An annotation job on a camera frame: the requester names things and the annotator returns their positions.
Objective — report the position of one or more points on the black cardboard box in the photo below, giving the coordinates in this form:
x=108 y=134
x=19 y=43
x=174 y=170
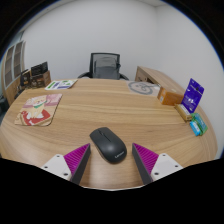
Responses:
x=39 y=68

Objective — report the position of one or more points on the grey backpack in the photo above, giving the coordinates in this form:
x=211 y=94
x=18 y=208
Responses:
x=106 y=68

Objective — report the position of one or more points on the wooden shelf unit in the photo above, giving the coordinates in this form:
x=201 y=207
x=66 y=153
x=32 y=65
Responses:
x=13 y=66

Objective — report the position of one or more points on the black computer mouse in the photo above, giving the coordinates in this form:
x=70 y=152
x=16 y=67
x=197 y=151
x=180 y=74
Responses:
x=108 y=145

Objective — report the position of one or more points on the white sheet with green-purple print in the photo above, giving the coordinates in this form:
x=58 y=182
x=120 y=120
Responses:
x=61 y=84

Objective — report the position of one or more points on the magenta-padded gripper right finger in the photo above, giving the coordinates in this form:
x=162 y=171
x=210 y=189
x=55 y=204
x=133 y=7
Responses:
x=148 y=160

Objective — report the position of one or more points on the tall brown cardboard box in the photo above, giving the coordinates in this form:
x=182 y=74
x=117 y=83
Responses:
x=25 y=78

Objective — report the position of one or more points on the small blue box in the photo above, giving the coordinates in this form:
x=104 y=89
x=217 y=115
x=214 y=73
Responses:
x=195 y=128

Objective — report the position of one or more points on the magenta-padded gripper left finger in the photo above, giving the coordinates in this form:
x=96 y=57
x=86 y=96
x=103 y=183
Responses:
x=75 y=160

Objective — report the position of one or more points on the small green box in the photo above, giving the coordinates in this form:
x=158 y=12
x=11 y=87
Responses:
x=200 y=122

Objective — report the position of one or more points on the small yellow box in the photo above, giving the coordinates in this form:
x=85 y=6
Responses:
x=183 y=113

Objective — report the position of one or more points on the cartoon dog print mouse pad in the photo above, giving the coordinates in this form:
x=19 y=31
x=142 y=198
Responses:
x=38 y=109

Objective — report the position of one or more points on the wooden side desk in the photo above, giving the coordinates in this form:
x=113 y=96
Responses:
x=156 y=76

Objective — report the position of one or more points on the wide brown cardboard box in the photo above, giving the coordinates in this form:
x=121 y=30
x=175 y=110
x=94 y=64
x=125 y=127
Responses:
x=41 y=80

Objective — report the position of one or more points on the black mesh office chair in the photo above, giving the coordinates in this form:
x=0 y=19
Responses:
x=92 y=65

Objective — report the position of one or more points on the purple blister package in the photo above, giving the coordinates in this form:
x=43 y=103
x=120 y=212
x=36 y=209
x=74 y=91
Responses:
x=192 y=96

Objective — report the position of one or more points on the orange-brown cardboard box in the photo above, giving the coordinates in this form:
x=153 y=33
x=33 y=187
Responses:
x=170 y=97

